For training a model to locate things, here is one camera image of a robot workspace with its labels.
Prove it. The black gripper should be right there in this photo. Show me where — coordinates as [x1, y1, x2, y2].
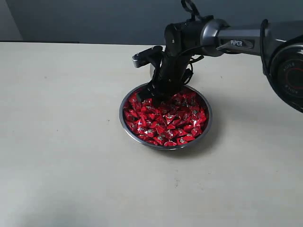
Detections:
[136, 49, 193, 106]

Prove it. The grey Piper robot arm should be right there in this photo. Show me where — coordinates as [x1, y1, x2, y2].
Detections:
[133, 18, 303, 112]

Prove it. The steel cup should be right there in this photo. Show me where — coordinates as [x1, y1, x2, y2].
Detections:
[150, 64, 155, 79]

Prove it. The pile of red candies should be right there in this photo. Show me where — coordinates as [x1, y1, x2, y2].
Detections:
[123, 88, 207, 147]

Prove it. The round steel bowl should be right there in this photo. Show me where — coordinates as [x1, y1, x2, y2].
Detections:
[119, 83, 213, 151]

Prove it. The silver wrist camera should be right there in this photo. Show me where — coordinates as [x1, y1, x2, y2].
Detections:
[132, 45, 163, 68]

